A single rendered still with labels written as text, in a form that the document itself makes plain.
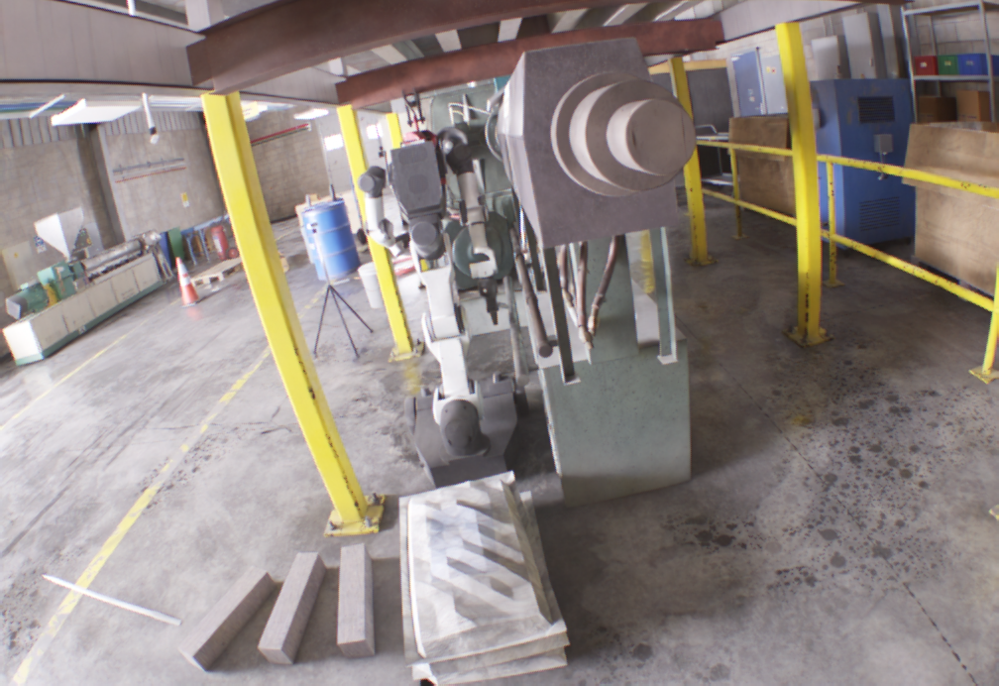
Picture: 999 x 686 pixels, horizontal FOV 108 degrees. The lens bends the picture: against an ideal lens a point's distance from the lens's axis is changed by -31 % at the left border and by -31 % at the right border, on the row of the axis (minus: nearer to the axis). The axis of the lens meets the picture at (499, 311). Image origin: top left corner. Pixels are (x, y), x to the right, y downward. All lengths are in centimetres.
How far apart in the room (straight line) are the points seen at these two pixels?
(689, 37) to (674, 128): 261
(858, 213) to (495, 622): 397
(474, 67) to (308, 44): 175
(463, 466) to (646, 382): 79
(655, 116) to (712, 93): 801
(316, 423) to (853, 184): 400
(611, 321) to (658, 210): 42
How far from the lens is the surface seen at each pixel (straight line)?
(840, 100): 437
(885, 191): 472
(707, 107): 878
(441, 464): 210
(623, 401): 179
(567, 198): 128
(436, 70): 317
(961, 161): 367
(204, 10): 187
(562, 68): 128
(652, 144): 82
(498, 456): 207
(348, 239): 666
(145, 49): 155
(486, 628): 142
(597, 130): 92
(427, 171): 235
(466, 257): 330
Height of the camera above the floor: 134
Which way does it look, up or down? 19 degrees down
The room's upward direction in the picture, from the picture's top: 12 degrees counter-clockwise
